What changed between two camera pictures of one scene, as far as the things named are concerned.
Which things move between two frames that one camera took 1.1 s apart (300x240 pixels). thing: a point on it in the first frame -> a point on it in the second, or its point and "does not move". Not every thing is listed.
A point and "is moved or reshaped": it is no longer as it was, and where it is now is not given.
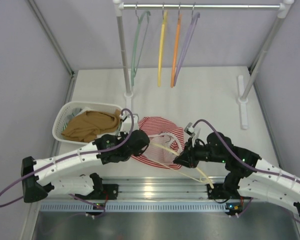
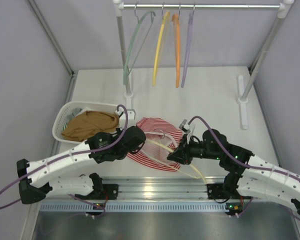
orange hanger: [176, 49] -> [175, 19]
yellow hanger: [161, 47] -> [165, 16]
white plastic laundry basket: [66, 108] does not move
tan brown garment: [85, 125] does not move
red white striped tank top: [166, 142] is moved or reshaped
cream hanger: [166, 136] is moved or reshaped
